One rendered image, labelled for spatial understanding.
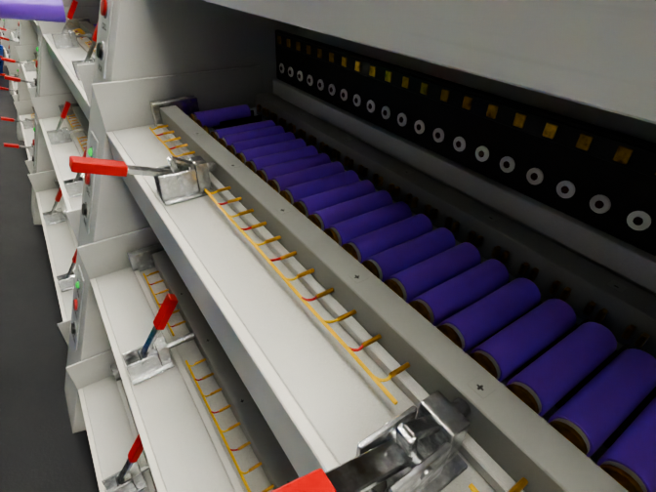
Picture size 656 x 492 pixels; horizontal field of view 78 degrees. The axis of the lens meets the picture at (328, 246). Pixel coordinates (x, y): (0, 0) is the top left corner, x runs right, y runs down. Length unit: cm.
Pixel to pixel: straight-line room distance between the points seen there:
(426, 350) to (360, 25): 14
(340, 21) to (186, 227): 18
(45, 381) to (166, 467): 51
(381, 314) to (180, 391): 28
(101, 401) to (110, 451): 8
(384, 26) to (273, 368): 16
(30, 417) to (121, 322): 34
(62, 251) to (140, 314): 52
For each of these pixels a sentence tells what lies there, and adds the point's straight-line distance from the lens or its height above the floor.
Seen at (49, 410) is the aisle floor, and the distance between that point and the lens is 83.
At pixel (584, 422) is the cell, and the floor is 53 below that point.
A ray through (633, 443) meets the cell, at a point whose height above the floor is 53.
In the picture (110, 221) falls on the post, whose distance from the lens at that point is 56.
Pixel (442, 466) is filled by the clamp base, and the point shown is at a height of 50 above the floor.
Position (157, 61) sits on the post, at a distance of 51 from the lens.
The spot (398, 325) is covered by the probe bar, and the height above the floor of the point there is 53.
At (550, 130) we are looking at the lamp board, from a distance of 28.
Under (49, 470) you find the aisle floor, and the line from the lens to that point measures 76.
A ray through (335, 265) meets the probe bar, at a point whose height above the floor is 53.
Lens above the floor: 62
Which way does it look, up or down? 23 degrees down
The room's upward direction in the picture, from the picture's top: 20 degrees clockwise
